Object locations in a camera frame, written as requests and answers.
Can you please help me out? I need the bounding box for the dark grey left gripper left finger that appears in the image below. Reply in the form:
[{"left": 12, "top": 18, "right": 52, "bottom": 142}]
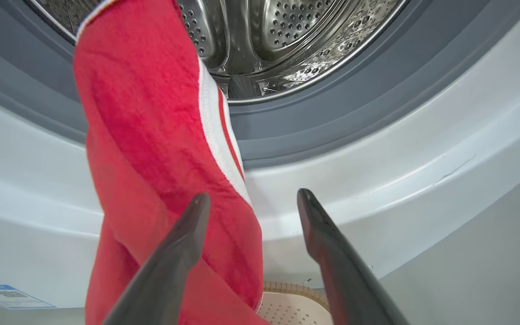
[{"left": 103, "top": 193, "right": 211, "bottom": 325}]

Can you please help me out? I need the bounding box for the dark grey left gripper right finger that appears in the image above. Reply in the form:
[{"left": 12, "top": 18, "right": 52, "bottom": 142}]
[{"left": 297, "top": 189, "right": 409, "bottom": 325}]

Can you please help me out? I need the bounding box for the red and white garment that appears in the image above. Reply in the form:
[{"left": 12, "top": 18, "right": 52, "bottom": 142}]
[{"left": 74, "top": 0, "right": 269, "bottom": 325}]

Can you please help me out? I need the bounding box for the cream laundry basket brown rim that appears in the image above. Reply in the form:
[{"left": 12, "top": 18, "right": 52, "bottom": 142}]
[{"left": 258, "top": 282, "right": 333, "bottom": 325}]

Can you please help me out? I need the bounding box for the white washing machine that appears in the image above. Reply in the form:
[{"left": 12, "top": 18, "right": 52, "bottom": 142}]
[{"left": 0, "top": 0, "right": 520, "bottom": 312}]

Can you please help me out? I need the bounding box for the blue energy label sticker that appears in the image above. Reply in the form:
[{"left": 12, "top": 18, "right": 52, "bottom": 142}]
[{"left": 0, "top": 284, "right": 56, "bottom": 310}]

